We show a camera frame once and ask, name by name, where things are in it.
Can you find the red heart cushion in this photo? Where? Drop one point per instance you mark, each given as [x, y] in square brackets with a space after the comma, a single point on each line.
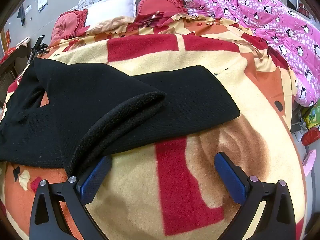
[157, 3]
[67, 22]

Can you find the red cloth items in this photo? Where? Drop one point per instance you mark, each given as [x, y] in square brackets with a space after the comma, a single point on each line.
[7, 55]

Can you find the red and yellow printed blanket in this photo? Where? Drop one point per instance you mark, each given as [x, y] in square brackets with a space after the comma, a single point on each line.
[150, 205]

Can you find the pink plastic item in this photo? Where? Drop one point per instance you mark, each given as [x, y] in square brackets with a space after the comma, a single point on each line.
[310, 161]

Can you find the pale cloth on table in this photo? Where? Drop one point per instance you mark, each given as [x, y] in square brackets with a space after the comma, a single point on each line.
[23, 41]

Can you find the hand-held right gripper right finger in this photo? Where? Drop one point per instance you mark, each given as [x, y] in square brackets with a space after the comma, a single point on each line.
[230, 180]

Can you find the red container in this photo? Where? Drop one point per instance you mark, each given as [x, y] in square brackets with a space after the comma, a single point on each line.
[304, 8]

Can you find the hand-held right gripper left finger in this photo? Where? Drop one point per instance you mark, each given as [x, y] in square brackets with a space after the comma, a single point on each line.
[96, 177]

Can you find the red wall decoration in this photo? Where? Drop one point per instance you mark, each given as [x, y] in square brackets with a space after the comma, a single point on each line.
[7, 36]

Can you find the white pillow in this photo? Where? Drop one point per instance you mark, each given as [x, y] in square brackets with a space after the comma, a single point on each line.
[112, 7]

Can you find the dark wooden table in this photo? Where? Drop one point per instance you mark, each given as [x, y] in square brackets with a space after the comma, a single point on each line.
[10, 67]

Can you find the red plastic bag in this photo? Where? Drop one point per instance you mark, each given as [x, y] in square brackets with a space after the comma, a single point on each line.
[311, 136]

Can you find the white wall switch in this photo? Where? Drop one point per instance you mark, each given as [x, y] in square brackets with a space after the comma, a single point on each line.
[28, 8]

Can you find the black tripod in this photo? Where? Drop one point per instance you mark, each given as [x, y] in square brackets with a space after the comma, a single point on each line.
[37, 47]

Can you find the black pants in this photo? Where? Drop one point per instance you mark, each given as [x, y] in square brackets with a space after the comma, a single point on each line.
[100, 100]

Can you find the pink penguin print quilt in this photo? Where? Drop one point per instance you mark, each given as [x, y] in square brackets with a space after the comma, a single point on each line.
[250, 10]

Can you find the dark cloth hanging on wall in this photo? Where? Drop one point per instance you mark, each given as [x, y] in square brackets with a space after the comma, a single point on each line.
[21, 13]

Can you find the green patterned bag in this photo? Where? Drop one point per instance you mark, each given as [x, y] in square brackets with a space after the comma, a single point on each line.
[313, 116]

